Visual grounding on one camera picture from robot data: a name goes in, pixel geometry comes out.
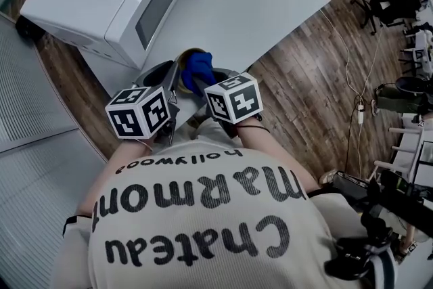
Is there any person's white printed shirt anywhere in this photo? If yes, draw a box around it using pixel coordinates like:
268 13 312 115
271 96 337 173
62 118 396 289

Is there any white cable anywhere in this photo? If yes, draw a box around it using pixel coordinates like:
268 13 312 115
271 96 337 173
319 9 386 106

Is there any black clip mount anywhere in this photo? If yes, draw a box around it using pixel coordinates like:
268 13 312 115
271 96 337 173
323 169 433 282

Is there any black waste bin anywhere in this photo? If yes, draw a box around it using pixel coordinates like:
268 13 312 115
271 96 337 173
15 15 43 41

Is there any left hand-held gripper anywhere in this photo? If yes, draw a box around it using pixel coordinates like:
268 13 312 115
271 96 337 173
105 60 182 146

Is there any black wrist band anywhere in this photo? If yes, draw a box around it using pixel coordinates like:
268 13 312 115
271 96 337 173
236 123 271 135

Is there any blue cloth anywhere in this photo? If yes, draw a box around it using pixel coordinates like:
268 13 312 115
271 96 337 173
181 51 216 96

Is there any person's right forearm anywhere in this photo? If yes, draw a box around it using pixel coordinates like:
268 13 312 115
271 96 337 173
236 123 321 190

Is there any black office chair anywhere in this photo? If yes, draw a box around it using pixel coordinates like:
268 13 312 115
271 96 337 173
350 0 424 35

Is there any tan wooden bowl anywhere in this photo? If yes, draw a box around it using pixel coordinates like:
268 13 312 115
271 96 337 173
175 47 208 97

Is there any thin wrist bracelet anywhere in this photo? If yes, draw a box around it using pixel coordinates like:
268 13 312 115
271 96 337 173
133 137 155 152

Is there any white microwave oven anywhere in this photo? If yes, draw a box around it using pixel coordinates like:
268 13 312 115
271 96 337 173
19 0 207 69

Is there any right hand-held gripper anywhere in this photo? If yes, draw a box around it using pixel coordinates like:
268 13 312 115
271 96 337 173
192 67 264 138

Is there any person's left forearm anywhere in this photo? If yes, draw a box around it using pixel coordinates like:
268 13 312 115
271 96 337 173
111 138 170 163

